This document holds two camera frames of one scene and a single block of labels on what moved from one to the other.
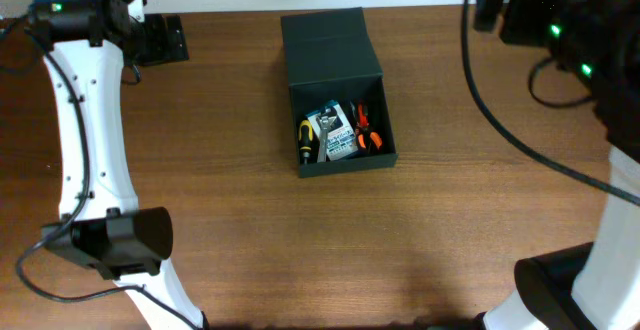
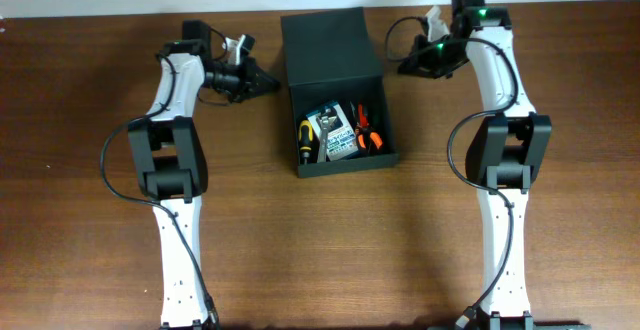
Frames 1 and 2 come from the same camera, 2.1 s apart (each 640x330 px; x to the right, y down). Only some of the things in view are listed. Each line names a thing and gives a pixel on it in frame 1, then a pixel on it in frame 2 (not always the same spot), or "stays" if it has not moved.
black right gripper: [486, 7] -> [420, 59]
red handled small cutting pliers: [362, 118] stays
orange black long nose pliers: [364, 133] stays
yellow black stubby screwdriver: [305, 133] stays
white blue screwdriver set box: [340, 138] stays
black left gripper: [163, 40] -> [251, 81]
